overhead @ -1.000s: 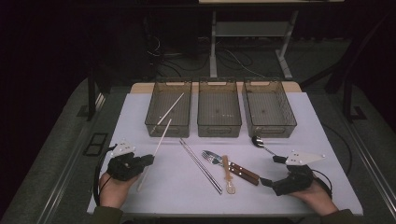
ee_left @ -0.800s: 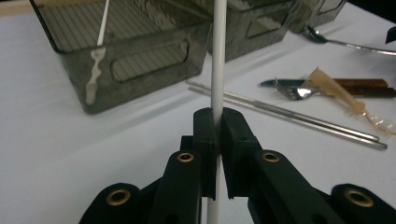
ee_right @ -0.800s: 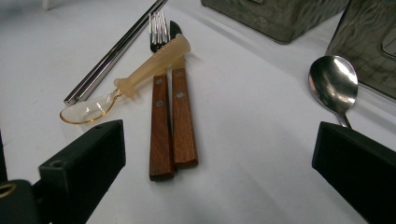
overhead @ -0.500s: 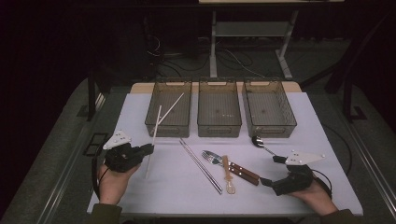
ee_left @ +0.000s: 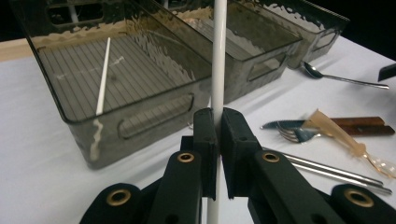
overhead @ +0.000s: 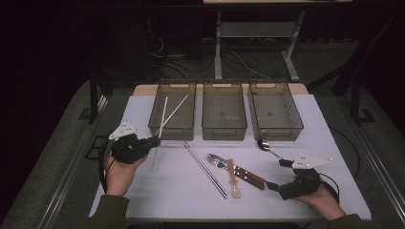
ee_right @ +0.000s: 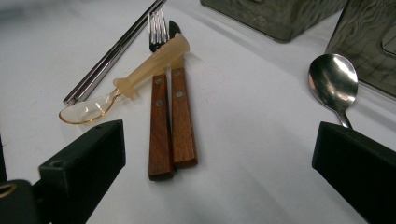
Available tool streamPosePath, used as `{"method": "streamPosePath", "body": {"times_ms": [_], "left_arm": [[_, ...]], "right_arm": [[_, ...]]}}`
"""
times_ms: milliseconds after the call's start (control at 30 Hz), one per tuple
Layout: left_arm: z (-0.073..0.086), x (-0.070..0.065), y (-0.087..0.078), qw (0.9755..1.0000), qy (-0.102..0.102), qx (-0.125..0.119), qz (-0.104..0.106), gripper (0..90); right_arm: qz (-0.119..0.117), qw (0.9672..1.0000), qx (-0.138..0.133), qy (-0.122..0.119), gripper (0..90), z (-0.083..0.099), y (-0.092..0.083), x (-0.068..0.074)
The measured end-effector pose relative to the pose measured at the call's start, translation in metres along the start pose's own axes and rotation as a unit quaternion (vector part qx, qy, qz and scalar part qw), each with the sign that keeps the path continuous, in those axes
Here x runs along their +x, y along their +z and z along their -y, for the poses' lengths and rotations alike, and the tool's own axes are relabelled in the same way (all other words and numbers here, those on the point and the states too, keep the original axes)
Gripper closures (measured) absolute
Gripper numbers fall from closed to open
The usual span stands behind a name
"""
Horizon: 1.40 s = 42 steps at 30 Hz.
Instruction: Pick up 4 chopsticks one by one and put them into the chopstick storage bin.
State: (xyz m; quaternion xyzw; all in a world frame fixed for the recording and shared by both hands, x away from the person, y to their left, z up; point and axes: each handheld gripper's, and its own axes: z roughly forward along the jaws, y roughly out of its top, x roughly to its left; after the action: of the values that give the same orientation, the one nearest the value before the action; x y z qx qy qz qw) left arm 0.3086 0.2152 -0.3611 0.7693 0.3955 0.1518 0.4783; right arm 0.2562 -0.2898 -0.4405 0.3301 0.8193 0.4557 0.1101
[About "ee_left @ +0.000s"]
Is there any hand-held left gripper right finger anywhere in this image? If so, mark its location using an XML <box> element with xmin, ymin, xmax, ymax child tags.
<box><xmin>220</xmin><ymin>106</ymin><xmax>347</xmax><ymax>224</ymax></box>

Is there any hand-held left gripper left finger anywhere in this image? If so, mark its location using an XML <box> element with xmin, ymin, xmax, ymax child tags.
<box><xmin>146</xmin><ymin>106</ymin><xmax>219</xmax><ymax>224</ymax></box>

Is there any wooden-handled fork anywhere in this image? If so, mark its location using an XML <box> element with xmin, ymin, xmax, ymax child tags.
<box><xmin>276</xmin><ymin>121</ymin><xmax>396</xmax><ymax>144</ymax></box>

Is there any smoky transparent plastic bin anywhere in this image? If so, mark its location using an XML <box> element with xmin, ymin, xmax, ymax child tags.
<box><xmin>8</xmin><ymin>0</ymin><xmax>214</xmax><ymax>171</ymax></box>
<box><xmin>134</xmin><ymin>0</ymin><xmax>304</xmax><ymax>105</ymax></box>
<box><xmin>246</xmin><ymin>0</ymin><xmax>351</xmax><ymax>70</ymax></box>

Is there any metal chopstick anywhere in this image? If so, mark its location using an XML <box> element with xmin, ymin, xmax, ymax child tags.
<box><xmin>289</xmin><ymin>161</ymin><xmax>394</xmax><ymax>196</ymax></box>
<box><xmin>262</xmin><ymin>147</ymin><xmax>385</xmax><ymax>187</ymax></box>

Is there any metal spoon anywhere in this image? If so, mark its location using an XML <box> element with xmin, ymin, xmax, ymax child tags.
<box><xmin>300</xmin><ymin>61</ymin><xmax>390</xmax><ymax>91</ymax></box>

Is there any clear plastic spoon beige handle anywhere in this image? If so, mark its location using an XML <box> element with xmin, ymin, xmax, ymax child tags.
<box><xmin>303</xmin><ymin>108</ymin><xmax>396</xmax><ymax>180</ymax></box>

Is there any white chopstick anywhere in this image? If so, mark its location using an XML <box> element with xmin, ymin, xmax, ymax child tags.
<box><xmin>89</xmin><ymin>36</ymin><xmax>112</xmax><ymax>162</ymax></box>
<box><xmin>205</xmin><ymin>0</ymin><xmax>229</xmax><ymax>224</ymax></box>

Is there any white table cover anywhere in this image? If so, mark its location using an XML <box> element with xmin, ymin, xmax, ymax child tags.
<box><xmin>0</xmin><ymin>35</ymin><xmax>396</xmax><ymax>224</ymax></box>

